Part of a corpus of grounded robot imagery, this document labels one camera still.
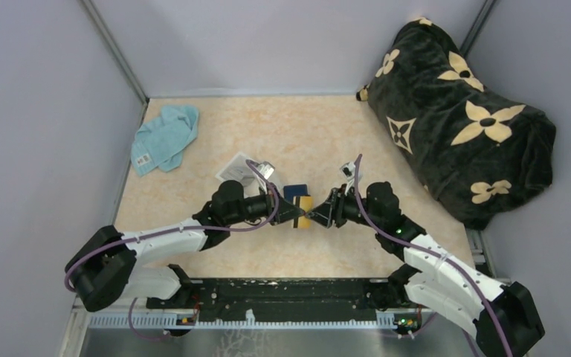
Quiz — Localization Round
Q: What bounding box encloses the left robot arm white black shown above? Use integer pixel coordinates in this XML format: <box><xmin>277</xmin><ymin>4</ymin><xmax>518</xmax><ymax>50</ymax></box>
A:
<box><xmin>64</xmin><ymin>180</ymin><xmax>305</xmax><ymax>312</ymax></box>

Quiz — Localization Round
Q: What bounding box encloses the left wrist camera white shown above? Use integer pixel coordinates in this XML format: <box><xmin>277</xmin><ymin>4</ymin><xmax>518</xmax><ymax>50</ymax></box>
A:
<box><xmin>255</xmin><ymin>161</ymin><xmax>275</xmax><ymax>192</ymax></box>

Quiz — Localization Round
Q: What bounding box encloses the navy blue card holder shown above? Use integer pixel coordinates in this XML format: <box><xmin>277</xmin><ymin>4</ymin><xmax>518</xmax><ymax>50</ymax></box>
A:
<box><xmin>283</xmin><ymin>184</ymin><xmax>309</xmax><ymax>201</ymax></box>

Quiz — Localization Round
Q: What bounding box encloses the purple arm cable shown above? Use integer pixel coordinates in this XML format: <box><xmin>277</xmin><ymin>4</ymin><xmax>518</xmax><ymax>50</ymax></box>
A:
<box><xmin>352</xmin><ymin>153</ymin><xmax>515</xmax><ymax>357</ymax></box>
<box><xmin>63</xmin><ymin>158</ymin><xmax>282</xmax><ymax>344</ymax></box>

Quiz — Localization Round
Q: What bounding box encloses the gold credit card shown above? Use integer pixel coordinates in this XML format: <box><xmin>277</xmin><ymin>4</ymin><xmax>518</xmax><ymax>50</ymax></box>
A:
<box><xmin>291</xmin><ymin>195</ymin><xmax>314</xmax><ymax>231</ymax></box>

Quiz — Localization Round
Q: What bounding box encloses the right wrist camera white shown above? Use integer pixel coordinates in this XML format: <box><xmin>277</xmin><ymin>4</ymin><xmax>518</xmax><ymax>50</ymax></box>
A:
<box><xmin>339</xmin><ymin>161</ymin><xmax>361</xmax><ymax>195</ymax></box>

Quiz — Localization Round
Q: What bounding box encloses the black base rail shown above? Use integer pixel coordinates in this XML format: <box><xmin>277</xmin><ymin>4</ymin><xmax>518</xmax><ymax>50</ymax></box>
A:
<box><xmin>146</xmin><ymin>278</ymin><xmax>417</xmax><ymax>323</ymax></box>

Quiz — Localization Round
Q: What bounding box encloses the aluminium frame rail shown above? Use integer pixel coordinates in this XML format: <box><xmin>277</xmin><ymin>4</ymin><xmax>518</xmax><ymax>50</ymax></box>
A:
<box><xmin>71</xmin><ymin>278</ymin><xmax>520</xmax><ymax>331</ymax></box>

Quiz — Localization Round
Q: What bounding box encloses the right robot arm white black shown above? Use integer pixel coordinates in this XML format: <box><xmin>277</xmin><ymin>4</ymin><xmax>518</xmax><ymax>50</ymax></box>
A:
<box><xmin>306</xmin><ymin>182</ymin><xmax>546</xmax><ymax>356</ymax></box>

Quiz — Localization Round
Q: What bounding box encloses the black floral blanket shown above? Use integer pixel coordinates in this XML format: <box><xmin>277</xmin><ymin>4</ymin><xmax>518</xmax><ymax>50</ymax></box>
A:
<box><xmin>356</xmin><ymin>17</ymin><xmax>556</xmax><ymax>230</ymax></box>

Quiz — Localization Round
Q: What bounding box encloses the white plastic card tray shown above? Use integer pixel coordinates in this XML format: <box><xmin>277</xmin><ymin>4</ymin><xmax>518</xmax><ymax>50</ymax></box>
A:
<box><xmin>215</xmin><ymin>152</ymin><xmax>283</xmax><ymax>197</ymax></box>

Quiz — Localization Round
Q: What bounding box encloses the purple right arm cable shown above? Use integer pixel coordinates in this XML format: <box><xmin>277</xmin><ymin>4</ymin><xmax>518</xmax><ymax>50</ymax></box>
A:
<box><xmin>352</xmin><ymin>153</ymin><xmax>515</xmax><ymax>357</ymax></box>

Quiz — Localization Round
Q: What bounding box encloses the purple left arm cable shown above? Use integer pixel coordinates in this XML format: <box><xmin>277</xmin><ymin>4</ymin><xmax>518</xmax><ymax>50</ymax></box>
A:
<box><xmin>63</xmin><ymin>158</ymin><xmax>282</xmax><ymax>344</ymax></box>

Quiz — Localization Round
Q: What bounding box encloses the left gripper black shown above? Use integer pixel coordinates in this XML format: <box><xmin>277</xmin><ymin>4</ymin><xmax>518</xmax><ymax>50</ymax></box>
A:
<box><xmin>227</xmin><ymin>182</ymin><xmax>306</xmax><ymax>225</ymax></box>

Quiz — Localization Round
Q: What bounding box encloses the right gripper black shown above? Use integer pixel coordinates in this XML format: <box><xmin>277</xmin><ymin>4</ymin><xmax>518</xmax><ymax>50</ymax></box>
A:
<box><xmin>306</xmin><ymin>183</ymin><xmax>383</xmax><ymax>230</ymax></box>

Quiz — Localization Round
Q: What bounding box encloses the light blue towel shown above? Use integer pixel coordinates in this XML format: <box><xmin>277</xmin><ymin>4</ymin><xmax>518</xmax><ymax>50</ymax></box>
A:
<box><xmin>131</xmin><ymin>105</ymin><xmax>199</xmax><ymax>177</ymax></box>

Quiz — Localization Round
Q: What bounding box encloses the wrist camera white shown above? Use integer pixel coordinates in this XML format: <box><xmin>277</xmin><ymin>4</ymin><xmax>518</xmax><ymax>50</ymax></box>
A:
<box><xmin>339</xmin><ymin>161</ymin><xmax>361</xmax><ymax>195</ymax></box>
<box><xmin>255</xmin><ymin>161</ymin><xmax>275</xmax><ymax>192</ymax></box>

